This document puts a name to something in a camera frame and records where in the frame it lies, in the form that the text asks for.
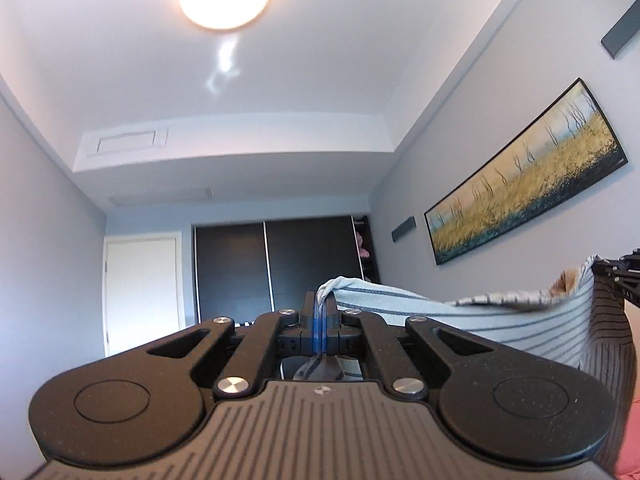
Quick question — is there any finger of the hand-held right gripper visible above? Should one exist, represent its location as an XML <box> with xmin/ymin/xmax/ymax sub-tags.
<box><xmin>593</xmin><ymin>249</ymin><xmax>640</xmax><ymax>281</ymax></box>
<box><xmin>617</xmin><ymin>280</ymin><xmax>640</xmax><ymax>308</ymax></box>

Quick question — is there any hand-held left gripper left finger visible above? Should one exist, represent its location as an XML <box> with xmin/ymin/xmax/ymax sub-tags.
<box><xmin>146</xmin><ymin>292</ymin><xmax>324</xmax><ymax>401</ymax></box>

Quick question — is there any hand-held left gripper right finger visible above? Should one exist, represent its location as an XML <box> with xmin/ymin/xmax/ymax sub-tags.
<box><xmin>324</xmin><ymin>294</ymin><xmax>501</xmax><ymax>403</ymax></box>

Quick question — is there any tan striped shirt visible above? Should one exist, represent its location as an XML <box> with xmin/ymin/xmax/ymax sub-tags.
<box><xmin>292</xmin><ymin>255</ymin><xmax>637</xmax><ymax>476</ymax></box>

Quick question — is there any dark sliding door wardrobe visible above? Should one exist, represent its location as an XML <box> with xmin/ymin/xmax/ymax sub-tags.
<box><xmin>192</xmin><ymin>215</ymin><xmax>382</xmax><ymax>326</ymax></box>

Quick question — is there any framed landscape painting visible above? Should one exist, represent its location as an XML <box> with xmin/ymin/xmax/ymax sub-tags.
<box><xmin>424</xmin><ymin>77</ymin><xmax>629</xmax><ymax>267</ymax></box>

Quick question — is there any pale pink bedspread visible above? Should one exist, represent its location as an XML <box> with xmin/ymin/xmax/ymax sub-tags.
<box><xmin>612</xmin><ymin>392</ymin><xmax>640</xmax><ymax>480</ymax></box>

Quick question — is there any white door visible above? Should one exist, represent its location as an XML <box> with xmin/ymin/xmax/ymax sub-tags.
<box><xmin>102</xmin><ymin>231</ymin><xmax>184</xmax><ymax>358</ymax></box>

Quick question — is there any white ceiling access panel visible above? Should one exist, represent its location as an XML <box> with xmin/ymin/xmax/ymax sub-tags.
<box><xmin>80</xmin><ymin>127</ymin><xmax>170</xmax><ymax>161</ymax></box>

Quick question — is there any grey wall speaker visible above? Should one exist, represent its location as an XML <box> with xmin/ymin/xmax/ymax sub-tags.
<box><xmin>391</xmin><ymin>216</ymin><xmax>417</xmax><ymax>242</ymax></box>
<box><xmin>601</xmin><ymin>2</ymin><xmax>640</xmax><ymax>60</ymax></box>

